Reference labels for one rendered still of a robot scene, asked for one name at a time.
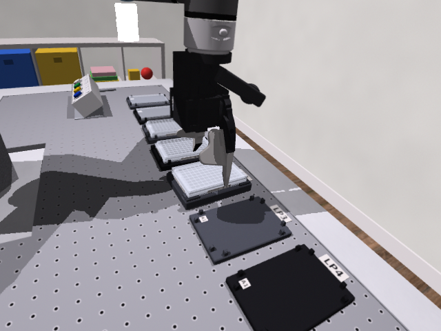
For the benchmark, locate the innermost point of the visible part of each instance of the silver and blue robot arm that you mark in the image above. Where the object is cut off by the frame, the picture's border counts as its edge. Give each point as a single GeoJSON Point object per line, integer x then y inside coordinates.
{"type": "Point", "coordinates": [215, 37]}

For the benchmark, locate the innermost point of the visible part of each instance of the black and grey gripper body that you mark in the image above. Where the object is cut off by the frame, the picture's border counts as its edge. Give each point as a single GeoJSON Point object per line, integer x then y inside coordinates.
{"type": "Point", "coordinates": [198, 101]}

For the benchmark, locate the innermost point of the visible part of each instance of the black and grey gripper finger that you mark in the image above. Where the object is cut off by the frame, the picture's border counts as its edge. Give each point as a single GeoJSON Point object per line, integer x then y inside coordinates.
{"type": "Point", "coordinates": [221, 145]}
{"type": "Point", "coordinates": [197, 137]}

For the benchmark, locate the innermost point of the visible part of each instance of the grey operator panel with coloured keys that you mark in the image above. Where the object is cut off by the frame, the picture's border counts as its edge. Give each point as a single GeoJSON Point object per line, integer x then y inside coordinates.
{"type": "Point", "coordinates": [86, 98]}

